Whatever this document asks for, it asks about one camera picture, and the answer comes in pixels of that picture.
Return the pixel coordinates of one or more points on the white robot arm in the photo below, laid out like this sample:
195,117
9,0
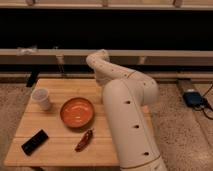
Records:
124,92

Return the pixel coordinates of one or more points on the orange bowl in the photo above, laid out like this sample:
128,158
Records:
77,112

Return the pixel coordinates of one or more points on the red chili pepper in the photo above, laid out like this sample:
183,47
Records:
85,140

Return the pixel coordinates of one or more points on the white paper cup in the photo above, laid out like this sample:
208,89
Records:
41,97

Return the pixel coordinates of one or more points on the blue device on floor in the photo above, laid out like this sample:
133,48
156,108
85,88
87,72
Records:
193,98

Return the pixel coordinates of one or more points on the black rectangular remote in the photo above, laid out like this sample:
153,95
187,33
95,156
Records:
34,142

